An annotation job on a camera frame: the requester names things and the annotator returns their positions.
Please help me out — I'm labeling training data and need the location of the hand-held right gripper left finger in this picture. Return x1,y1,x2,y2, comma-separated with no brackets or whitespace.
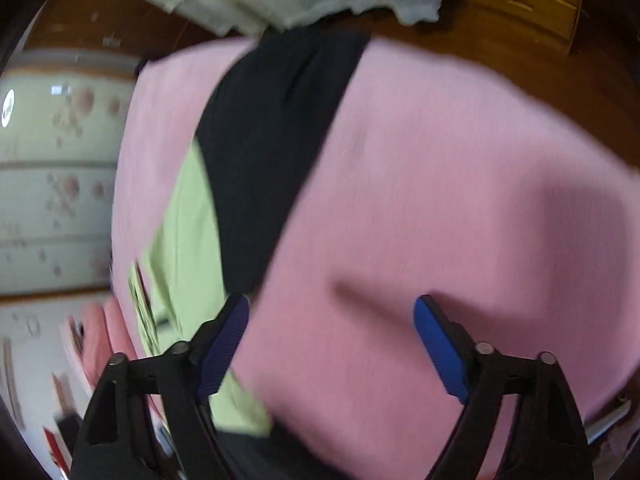
70,292,251,480

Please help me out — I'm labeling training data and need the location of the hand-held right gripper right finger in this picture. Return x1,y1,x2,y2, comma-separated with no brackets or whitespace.
413,295,596,480

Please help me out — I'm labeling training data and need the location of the green and black garment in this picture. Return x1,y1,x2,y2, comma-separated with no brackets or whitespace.
126,25,373,441

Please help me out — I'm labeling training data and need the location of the pink folded cloth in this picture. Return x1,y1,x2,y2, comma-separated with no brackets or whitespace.
77,299,136,396

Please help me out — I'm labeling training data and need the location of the pink blanket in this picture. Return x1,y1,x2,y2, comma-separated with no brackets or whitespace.
110,35,640,480

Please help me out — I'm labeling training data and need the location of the floral wardrobe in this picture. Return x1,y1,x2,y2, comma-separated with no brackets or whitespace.
0,50,143,297

